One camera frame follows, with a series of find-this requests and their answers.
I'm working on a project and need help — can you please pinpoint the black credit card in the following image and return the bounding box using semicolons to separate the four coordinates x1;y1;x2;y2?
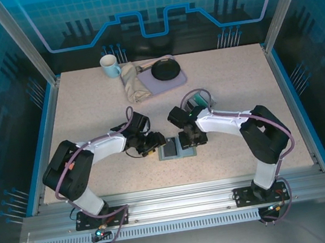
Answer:
160;137;179;160

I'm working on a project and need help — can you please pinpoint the grey-green card holder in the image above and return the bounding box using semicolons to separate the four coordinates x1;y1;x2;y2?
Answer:
155;133;200;163

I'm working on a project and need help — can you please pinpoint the teal credit card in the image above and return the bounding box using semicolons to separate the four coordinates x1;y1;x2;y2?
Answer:
192;91;205;107

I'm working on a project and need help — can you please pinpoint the lavender tray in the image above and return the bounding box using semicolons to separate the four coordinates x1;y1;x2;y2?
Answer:
119;51;191;101

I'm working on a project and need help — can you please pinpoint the beige cloth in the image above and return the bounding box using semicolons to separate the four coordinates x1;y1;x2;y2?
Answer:
119;59;154;106

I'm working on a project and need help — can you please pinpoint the aluminium front beam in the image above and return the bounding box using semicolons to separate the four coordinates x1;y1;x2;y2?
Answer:
19;163;325;241

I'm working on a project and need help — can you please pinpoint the black bowl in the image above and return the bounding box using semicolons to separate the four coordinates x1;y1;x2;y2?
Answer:
149;57;182;83

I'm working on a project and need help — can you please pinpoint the light blue mug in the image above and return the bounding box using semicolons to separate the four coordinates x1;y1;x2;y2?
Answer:
98;53;123;81

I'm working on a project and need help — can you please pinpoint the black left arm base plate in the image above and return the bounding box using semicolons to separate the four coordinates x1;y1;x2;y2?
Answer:
73;204;132;232

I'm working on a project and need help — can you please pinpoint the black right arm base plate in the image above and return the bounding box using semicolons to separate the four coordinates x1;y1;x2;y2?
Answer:
232;180;288;209

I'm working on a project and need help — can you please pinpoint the slotted aluminium cable duct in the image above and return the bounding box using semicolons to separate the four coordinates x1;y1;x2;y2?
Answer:
33;208;263;243

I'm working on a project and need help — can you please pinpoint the aluminium side rail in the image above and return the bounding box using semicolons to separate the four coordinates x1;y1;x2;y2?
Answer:
261;37;325;180
11;77;81;217

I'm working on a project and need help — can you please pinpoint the aluminium frame post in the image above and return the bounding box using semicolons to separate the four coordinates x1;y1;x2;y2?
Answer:
256;0;325;54
0;0;62;93

